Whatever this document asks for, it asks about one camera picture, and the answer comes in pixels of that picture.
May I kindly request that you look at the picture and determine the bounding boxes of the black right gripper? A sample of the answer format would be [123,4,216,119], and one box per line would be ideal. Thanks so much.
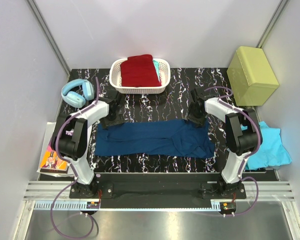
[183,102,209,129]

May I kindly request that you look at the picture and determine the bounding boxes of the navy blue t shirt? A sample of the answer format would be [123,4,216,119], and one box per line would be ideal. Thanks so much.
[94,119,215,159]

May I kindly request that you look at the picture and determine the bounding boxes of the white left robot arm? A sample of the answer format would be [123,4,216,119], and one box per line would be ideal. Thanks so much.
[50,91,125,198]

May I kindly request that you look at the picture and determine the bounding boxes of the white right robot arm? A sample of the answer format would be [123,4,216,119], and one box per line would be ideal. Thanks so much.
[185,87,263,200]

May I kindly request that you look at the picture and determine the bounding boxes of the white plastic basket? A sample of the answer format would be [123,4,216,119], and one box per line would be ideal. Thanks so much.
[109,58,171,95]

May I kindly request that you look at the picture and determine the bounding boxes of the light blue headphones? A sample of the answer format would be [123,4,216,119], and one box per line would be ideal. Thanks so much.
[61,78,95,109]

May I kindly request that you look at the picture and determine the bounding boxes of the folded red t shirt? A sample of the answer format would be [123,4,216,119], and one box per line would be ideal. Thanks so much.
[120,54,161,88]

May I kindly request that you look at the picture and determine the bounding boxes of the folded teal t shirt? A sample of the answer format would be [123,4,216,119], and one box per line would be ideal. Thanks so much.
[152,59,161,83]

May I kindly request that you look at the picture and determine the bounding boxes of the yellow-green box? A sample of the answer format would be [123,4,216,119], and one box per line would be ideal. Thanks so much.
[227,46,280,107]

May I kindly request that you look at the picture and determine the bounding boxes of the Roald Dahl book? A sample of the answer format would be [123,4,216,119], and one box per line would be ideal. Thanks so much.
[38,145,68,174]

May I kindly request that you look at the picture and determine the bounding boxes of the cyan t shirt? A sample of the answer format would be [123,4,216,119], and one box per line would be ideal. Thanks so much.
[245,121,292,170]

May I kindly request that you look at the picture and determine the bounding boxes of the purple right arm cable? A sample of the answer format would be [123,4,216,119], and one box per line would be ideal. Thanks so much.
[204,86,263,218]

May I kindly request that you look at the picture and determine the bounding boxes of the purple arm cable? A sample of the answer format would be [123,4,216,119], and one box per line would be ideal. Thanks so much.
[204,86,263,218]
[49,76,102,239]

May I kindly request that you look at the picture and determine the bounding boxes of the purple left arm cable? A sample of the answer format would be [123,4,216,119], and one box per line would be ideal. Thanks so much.
[49,76,102,239]

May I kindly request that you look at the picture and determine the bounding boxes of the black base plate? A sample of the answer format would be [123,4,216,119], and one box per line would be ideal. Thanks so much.
[69,173,247,200]

